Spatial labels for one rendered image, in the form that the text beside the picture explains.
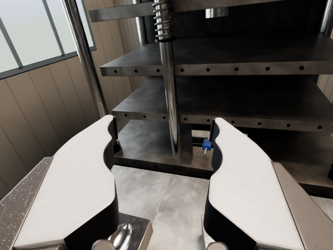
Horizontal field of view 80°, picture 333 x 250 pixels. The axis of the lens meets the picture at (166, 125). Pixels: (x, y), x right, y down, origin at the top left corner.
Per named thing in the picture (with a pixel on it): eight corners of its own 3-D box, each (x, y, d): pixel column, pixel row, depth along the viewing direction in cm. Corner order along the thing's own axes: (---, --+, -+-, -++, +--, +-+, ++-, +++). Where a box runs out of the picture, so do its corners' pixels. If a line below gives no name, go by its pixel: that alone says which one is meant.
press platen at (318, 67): (368, 74, 69) (374, 59, 67) (101, 76, 105) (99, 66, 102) (311, 38, 128) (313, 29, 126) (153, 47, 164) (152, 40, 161)
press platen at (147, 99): (344, 134, 82) (348, 123, 79) (113, 118, 117) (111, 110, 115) (302, 76, 141) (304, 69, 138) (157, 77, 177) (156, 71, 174)
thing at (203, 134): (244, 162, 103) (247, 134, 94) (193, 156, 112) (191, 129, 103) (244, 115, 143) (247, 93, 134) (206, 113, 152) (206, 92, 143)
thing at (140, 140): (361, 202, 84) (367, 192, 81) (101, 161, 126) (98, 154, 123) (309, 110, 151) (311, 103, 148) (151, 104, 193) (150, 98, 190)
